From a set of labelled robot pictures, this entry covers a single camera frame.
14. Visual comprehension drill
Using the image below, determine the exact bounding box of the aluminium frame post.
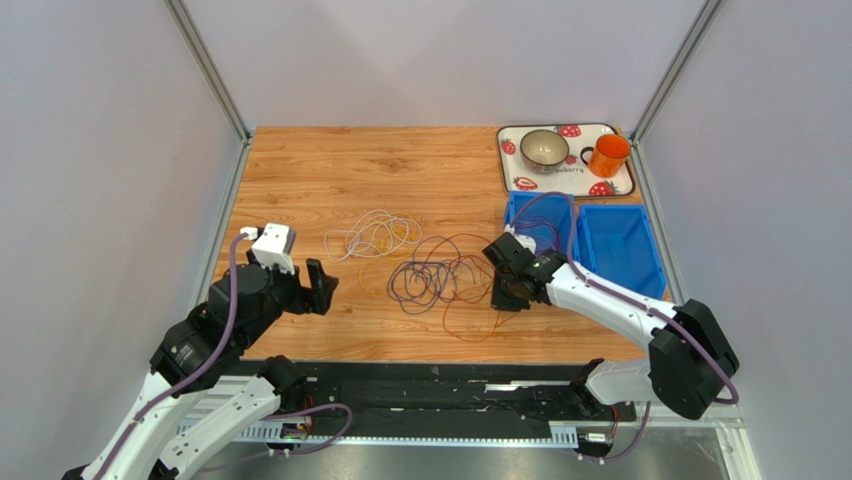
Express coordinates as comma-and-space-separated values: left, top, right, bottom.
164, 0, 253, 145
630, 0, 725, 144

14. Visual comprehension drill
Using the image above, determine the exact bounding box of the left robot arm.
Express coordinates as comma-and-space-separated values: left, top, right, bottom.
64, 257, 339, 479

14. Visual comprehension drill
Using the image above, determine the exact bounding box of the yellow wire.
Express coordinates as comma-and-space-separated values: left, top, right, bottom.
357, 212, 424, 297

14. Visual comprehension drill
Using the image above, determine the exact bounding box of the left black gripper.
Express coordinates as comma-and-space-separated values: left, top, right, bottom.
239, 246, 339, 348

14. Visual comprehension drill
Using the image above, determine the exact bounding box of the left blue plastic bin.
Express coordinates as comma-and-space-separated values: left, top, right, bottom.
503, 191, 580, 262

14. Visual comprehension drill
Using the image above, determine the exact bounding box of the right aluminium frame post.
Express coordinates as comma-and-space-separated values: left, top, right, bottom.
630, 0, 725, 144

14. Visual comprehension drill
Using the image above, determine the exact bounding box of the right blue plastic bin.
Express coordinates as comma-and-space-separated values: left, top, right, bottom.
573, 204, 667, 299

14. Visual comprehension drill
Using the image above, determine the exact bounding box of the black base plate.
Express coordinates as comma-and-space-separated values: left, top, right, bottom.
219, 359, 640, 441

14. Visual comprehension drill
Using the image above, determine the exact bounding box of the white wire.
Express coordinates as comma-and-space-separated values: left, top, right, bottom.
324, 209, 417, 264

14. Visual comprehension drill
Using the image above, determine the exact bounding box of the slotted cable duct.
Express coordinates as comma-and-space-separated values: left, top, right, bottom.
227, 421, 580, 449

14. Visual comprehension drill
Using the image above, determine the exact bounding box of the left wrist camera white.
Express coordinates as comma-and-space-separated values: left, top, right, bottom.
239, 223, 297, 274

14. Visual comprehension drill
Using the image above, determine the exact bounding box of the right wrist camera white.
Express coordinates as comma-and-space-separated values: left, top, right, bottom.
507, 230, 537, 254

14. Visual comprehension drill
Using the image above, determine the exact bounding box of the blue plastic bin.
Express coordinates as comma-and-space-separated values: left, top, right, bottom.
573, 204, 667, 299
503, 191, 580, 262

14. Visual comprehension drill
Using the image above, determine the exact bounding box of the ceramic bowl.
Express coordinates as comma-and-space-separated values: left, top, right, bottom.
520, 129, 570, 172

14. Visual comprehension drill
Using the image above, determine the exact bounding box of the dark blue wire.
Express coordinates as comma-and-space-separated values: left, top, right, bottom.
387, 234, 497, 316

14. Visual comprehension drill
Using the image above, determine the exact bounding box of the left aluminium frame post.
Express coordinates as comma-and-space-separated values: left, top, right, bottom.
164, 0, 253, 145

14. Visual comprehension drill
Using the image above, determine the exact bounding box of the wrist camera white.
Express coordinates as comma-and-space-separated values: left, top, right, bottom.
239, 223, 297, 274
507, 230, 537, 254

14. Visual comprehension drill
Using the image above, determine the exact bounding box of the orange wire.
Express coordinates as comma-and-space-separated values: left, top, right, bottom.
425, 232, 520, 344

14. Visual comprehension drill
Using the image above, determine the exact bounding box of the dark red wire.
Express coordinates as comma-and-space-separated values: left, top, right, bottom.
515, 216, 562, 254

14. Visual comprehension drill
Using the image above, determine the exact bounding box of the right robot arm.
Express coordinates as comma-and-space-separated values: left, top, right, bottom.
483, 232, 740, 420

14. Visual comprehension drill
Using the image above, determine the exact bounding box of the orange mug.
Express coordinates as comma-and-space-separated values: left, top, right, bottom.
580, 134, 631, 178

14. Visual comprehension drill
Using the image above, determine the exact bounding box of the strawberry print tray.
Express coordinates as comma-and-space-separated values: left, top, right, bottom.
496, 123, 636, 198

